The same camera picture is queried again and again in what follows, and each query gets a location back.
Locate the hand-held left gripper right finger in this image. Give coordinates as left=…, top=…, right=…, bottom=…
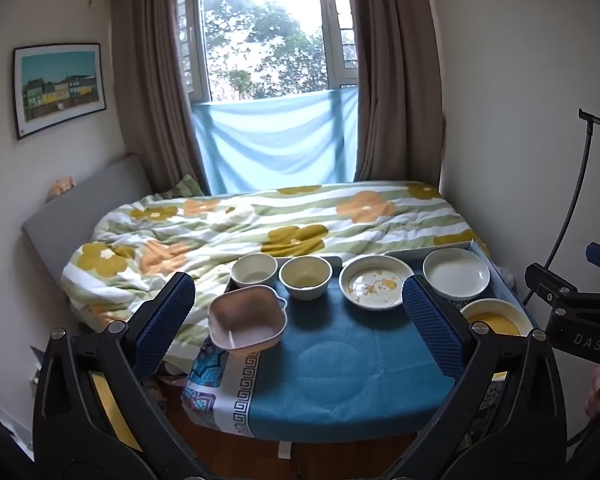
left=395, top=274, right=567, bottom=480

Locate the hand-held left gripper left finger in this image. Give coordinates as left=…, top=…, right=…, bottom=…
left=32, top=271, right=216, bottom=480

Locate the white round plate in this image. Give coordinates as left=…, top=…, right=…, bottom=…
left=422, top=247, right=492, bottom=307

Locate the duck print plate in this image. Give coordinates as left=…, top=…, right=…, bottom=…
left=339, top=254, right=415, bottom=312

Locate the pink square bowl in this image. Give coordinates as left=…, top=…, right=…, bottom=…
left=207, top=285, right=288, bottom=353

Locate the person's right hand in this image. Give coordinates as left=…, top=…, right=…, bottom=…
left=586, top=365, right=600, bottom=417

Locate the yellow centred plate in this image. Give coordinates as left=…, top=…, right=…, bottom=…
left=459, top=297, right=535, bottom=338

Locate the blue patterned tablecloth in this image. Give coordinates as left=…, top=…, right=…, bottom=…
left=180, top=240, right=536, bottom=441

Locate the white round bowl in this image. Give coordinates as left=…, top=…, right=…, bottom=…
left=230, top=253, right=279, bottom=291

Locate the cream round bowl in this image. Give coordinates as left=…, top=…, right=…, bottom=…
left=279, top=256, right=333, bottom=302

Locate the green striped pillow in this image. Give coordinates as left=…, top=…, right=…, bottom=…
left=162, top=174, right=206, bottom=198

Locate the grey headboard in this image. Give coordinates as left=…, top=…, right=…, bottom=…
left=20, top=152, right=156, bottom=281

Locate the floral striped blanket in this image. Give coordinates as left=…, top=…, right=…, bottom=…
left=61, top=180, right=491, bottom=376

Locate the plush toy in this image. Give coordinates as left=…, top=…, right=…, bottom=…
left=45, top=175, right=76, bottom=203

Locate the light blue window cloth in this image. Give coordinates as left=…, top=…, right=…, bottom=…
left=190, top=85, right=361, bottom=196

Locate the window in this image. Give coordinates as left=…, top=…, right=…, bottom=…
left=172, top=0, right=361, bottom=103

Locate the black cable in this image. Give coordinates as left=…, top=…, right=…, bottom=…
left=523, top=108, right=600, bottom=306

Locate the framed wall picture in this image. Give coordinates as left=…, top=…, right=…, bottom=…
left=12, top=42, right=107, bottom=141

